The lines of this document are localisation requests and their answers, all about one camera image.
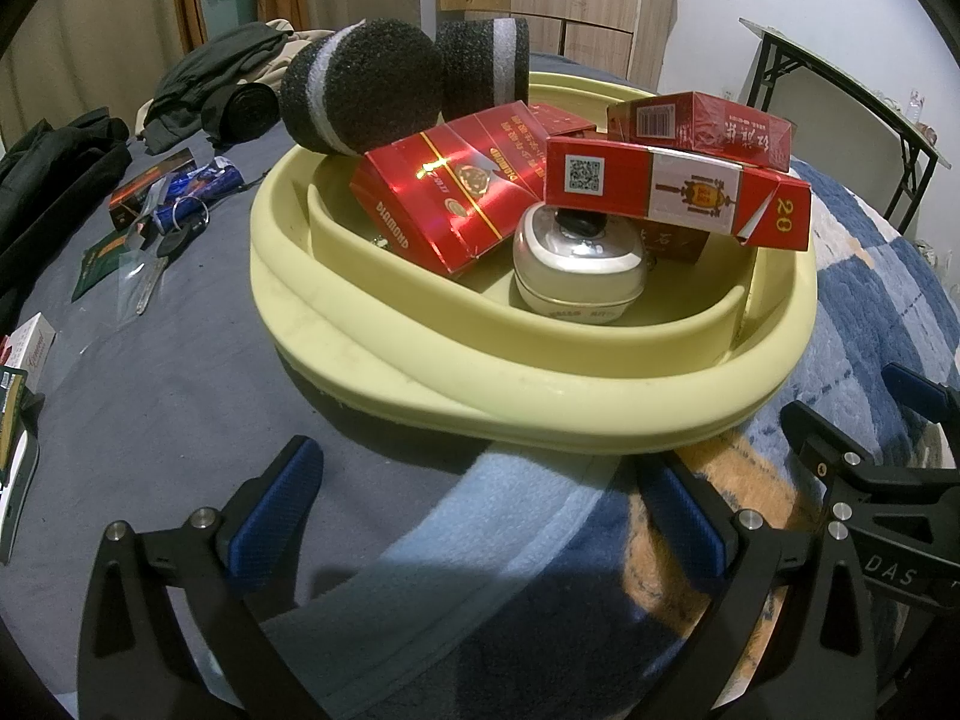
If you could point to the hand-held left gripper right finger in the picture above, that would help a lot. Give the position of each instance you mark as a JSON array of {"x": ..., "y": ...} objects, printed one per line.
[{"x": 686, "y": 517}]

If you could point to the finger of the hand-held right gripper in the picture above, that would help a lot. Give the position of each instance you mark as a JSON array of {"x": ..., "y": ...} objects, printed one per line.
[
  {"x": 817, "y": 439},
  {"x": 919, "y": 390}
]

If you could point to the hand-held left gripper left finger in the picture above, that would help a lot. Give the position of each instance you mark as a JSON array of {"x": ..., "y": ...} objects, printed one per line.
[{"x": 277, "y": 510}]

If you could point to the pale yellow plastic basin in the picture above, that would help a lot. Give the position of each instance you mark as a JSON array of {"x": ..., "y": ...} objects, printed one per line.
[{"x": 450, "y": 360}]

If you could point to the red cigarette box with barcode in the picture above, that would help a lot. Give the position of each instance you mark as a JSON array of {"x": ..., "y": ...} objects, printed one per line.
[{"x": 712, "y": 131}]

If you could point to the red pink-banded cigarette box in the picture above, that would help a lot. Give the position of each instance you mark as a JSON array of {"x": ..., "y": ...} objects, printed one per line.
[{"x": 615, "y": 180}]

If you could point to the shiny red gold-striped cigarette box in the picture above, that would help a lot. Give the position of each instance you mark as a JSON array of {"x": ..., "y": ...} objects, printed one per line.
[{"x": 442, "y": 195}]

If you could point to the black foam roller white stripe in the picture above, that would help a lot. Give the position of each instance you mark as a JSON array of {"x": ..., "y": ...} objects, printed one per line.
[
  {"x": 375, "y": 82},
  {"x": 472, "y": 60}
]

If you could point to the grey bed sheet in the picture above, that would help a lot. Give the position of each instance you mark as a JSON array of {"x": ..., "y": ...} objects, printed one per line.
[{"x": 187, "y": 390}]

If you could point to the blue checkered fleece blanket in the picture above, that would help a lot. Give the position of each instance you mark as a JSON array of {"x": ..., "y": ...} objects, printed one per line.
[{"x": 525, "y": 615}]

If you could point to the white round case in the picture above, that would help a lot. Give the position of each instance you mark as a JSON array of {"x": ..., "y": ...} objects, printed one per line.
[{"x": 577, "y": 277}]

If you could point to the glassware on folding table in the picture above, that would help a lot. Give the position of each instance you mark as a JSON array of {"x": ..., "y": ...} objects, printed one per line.
[{"x": 919, "y": 111}]

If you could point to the white cigarette box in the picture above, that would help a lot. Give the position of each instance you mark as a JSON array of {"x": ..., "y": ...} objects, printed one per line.
[{"x": 30, "y": 345}]

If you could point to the green packet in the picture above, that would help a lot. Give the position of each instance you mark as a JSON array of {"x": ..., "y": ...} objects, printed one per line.
[{"x": 101, "y": 266}]

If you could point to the bunch of keys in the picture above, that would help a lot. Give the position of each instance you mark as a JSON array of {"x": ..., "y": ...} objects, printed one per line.
[{"x": 180, "y": 221}]

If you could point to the black-legged folding table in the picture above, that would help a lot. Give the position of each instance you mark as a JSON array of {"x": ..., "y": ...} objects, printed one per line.
[{"x": 825, "y": 67}]

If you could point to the blue wrapper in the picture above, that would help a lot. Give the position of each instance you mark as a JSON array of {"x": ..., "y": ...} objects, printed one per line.
[{"x": 214, "y": 180}]

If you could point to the dark box with orange print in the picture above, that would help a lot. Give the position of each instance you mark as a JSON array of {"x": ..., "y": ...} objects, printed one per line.
[{"x": 146, "y": 191}]

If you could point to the black round roll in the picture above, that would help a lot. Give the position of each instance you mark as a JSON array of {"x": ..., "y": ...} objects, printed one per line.
[{"x": 244, "y": 112}]

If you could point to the black garment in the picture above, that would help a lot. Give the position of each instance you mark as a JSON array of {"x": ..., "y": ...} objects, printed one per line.
[{"x": 52, "y": 180}]

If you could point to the small red cigarette box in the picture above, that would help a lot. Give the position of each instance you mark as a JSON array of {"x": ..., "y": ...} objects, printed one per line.
[{"x": 559, "y": 120}]

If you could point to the dark green jacket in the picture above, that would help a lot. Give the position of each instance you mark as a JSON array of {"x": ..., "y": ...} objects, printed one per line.
[{"x": 217, "y": 75}]

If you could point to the beige cloth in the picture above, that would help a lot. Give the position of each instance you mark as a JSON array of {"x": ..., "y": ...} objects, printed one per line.
[{"x": 289, "y": 28}]

